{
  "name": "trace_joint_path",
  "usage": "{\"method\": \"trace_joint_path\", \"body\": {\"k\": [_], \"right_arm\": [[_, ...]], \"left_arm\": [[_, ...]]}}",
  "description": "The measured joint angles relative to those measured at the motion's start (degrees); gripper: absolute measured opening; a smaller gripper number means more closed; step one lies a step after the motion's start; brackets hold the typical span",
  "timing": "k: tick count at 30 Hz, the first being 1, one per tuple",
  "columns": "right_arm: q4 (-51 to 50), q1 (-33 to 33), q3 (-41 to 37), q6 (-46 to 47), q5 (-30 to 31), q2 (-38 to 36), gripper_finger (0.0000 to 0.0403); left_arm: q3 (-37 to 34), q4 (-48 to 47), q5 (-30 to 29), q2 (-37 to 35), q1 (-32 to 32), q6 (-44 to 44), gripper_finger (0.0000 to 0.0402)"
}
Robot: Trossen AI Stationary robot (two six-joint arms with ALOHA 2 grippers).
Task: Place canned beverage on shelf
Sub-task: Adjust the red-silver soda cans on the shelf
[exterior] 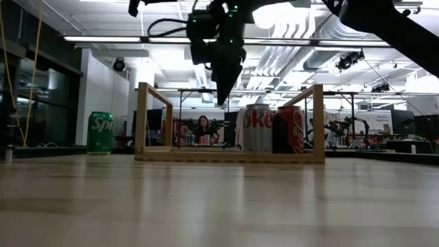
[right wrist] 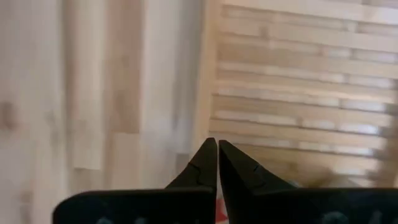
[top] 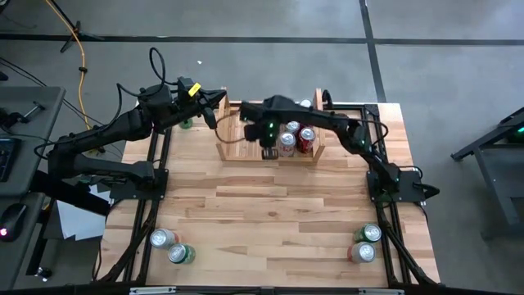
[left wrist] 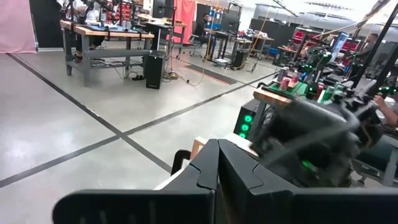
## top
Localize wooden slatted shelf crate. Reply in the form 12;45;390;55
215;86;328;166

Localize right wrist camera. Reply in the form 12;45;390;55
244;123;264;143

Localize black keyboard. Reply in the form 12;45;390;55
0;137;20;184

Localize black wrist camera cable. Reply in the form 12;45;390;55
214;111;247;145
115;46;181;99

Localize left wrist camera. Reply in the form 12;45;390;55
176;75;205;99

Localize black tripod stand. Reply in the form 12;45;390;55
47;0;106;54

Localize red Coca-Cola Star Wars can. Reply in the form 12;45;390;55
296;126;317;155

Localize black aluminium table frame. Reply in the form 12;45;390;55
92;100;441;295

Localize black caster wheel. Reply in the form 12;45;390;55
34;265;54;282

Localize black clamp tool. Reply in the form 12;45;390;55
0;101;47;129

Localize black desk support beam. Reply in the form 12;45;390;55
29;170;112;217

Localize silver Diet Coke can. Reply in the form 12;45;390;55
346;241;377;265
277;131;297;158

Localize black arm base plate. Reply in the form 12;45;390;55
109;168;169;202
366;170;441;205

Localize grey side desk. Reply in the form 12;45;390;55
0;85;66;197
0;192;47;290

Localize red soda can front-left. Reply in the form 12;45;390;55
149;227;181;251

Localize black computer mouse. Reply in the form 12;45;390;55
0;202;28;243

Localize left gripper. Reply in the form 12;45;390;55
171;88;228;130

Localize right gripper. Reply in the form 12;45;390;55
239;96;292;161

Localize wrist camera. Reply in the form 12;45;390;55
244;123;264;143
176;75;205;99

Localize silver metal bracket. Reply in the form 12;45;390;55
129;286;178;295
358;288;405;295

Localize white paper sheets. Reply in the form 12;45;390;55
55;184;112;242

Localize dark metal side table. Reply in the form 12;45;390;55
449;106;524;239

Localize yellow extension cable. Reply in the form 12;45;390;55
43;0;92;137

